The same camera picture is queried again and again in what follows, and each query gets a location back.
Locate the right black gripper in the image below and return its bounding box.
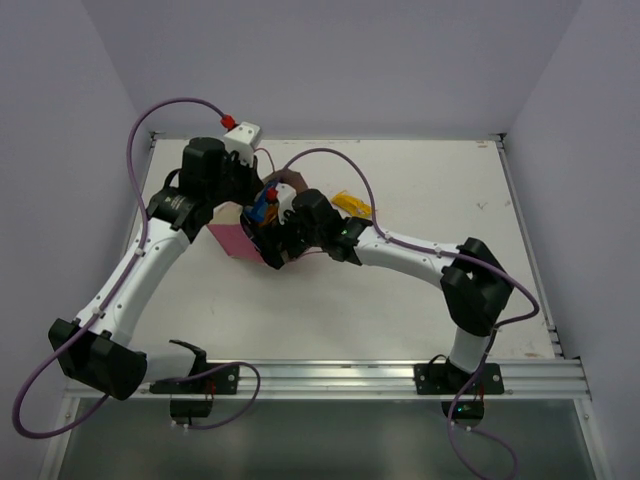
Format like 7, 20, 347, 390
257, 209, 325, 270

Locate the pink beige paper bag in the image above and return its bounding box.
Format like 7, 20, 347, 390
207, 147, 309, 265

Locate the yellow orange snack packet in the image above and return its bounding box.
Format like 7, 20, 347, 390
331, 190, 372, 219

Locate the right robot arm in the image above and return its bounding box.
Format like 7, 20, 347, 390
243, 185, 513, 393

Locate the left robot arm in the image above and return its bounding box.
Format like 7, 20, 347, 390
48, 135, 263, 400

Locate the blue snack packet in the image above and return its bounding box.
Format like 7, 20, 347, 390
245, 189, 274, 225

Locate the left black controller box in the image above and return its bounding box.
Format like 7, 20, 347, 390
169, 396, 213, 424

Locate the black controller box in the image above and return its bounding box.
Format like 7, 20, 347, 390
169, 396, 213, 424
441, 400, 485, 423

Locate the right black controller box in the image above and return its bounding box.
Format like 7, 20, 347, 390
441, 400, 485, 423

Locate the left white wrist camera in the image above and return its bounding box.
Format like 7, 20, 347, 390
223, 122, 263, 168

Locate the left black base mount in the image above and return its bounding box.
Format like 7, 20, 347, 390
149, 363, 240, 396

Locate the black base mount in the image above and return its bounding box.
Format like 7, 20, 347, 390
149, 363, 240, 396
413, 355, 505, 395

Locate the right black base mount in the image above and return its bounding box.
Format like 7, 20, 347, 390
413, 355, 505, 395

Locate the aluminium front rail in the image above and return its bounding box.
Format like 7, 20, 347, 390
64, 357, 591, 401

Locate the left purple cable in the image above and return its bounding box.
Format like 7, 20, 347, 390
13, 97, 262, 439

